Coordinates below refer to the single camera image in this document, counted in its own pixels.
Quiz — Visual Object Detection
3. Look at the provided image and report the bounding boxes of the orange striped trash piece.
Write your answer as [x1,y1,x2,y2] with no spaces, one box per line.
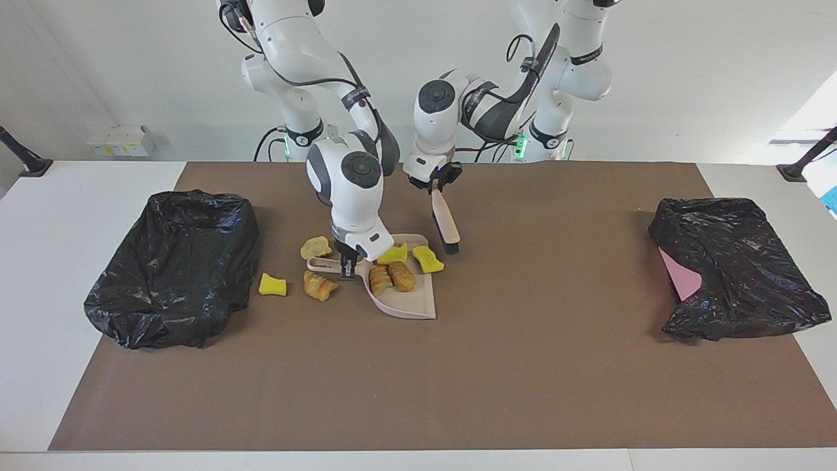
[303,270,339,303]

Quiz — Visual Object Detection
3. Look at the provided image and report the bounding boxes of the pale trash piece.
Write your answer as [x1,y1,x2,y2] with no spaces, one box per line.
[368,264,394,297]
[300,236,333,261]

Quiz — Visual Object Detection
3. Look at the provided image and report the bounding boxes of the beige hand brush black bristles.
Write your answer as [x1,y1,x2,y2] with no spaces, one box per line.
[430,188,460,254]

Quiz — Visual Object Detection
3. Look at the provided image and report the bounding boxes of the brown bread-like trash piece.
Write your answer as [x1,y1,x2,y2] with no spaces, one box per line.
[388,261,417,292]

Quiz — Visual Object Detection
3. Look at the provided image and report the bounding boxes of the beige plastic dustpan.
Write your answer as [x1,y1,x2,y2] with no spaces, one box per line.
[306,234,437,320]

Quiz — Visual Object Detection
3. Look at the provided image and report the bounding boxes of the yellow notched sponge piece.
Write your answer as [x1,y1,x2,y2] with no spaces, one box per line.
[412,246,445,274]

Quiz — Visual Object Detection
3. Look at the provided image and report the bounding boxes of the black trash bag bin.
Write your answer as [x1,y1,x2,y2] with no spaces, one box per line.
[84,190,261,349]

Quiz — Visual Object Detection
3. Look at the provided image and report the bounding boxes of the pink bin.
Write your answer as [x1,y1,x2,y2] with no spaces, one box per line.
[658,247,703,302]

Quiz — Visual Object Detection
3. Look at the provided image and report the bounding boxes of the black trash bag over pink bin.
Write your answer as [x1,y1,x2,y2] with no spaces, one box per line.
[649,198,832,342]

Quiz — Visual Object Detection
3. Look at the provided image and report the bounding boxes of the brown table mat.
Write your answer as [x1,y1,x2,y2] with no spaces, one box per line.
[49,162,837,452]

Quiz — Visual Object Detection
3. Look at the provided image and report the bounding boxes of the black left base cable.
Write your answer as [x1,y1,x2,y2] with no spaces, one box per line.
[474,141,524,163]

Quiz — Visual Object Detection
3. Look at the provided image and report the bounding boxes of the black base cable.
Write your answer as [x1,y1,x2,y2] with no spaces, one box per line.
[474,141,524,163]
[254,126,288,162]

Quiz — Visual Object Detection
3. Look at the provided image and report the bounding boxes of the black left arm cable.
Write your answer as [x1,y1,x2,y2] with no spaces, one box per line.
[458,33,563,161]

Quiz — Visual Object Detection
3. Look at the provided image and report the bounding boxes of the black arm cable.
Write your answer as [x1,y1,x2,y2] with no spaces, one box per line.
[219,0,380,141]
[458,33,563,161]

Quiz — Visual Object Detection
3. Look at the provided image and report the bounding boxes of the black right base cable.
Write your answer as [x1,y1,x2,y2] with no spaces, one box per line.
[254,126,288,162]

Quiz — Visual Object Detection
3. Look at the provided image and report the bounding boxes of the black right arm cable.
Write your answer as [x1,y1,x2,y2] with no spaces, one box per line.
[219,0,380,141]

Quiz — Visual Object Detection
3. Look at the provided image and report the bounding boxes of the large white wall box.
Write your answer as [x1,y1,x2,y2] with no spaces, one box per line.
[107,126,156,158]

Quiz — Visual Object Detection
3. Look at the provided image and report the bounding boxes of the black camera stand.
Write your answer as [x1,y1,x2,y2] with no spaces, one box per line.
[777,128,837,183]
[0,126,53,177]

